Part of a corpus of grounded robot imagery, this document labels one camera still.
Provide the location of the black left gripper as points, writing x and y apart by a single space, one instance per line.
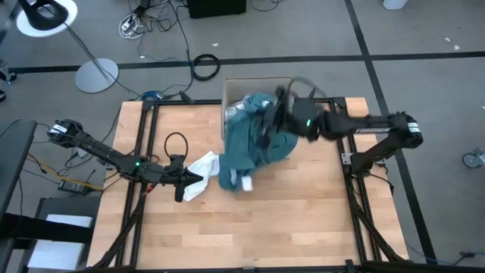
176 170

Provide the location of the black power strip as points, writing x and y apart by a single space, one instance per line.
72 186

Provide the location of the dark cart with white top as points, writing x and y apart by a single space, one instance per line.
57 254

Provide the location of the black beam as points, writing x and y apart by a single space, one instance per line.
45 232

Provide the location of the white power strip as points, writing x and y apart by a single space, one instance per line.
129 24

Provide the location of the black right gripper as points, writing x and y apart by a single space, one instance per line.
305 117

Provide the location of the grey caster wheel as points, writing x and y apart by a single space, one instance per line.
471 160

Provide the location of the floor lamp with grey base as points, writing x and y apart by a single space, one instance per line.
96 76

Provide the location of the beige cardboard box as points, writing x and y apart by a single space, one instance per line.
246 89

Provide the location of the plain white garment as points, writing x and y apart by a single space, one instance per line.
206 167

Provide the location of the black desk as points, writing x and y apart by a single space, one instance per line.
15 159

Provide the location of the black aluminium table frame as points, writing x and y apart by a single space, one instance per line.
189 102

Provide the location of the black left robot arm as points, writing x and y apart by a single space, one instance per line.
98 149

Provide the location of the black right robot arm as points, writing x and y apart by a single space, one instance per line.
379 125

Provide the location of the green patterned shirt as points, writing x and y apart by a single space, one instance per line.
242 148

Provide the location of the red tape tag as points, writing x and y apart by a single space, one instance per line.
151 187

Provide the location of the white floor object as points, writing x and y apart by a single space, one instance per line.
394 3

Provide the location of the black floor box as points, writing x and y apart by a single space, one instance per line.
216 7

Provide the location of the black power adapter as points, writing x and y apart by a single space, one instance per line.
144 4

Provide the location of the grey power adapter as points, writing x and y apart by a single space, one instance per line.
81 153

